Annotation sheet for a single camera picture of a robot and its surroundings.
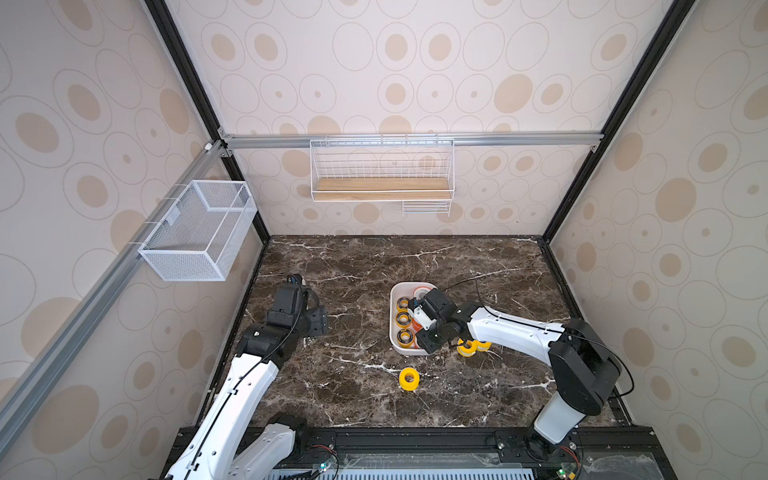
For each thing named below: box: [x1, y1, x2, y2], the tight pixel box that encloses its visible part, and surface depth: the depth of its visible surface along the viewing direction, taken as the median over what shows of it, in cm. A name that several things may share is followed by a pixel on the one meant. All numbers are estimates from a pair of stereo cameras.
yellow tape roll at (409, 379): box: [399, 367, 421, 391], surface depth 85 cm
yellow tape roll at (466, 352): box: [457, 338, 477, 357], surface depth 91 cm
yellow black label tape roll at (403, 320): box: [396, 312, 412, 329], surface depth 97 cm
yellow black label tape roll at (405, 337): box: [396, 328, 414, 348], surface depth 93 cm
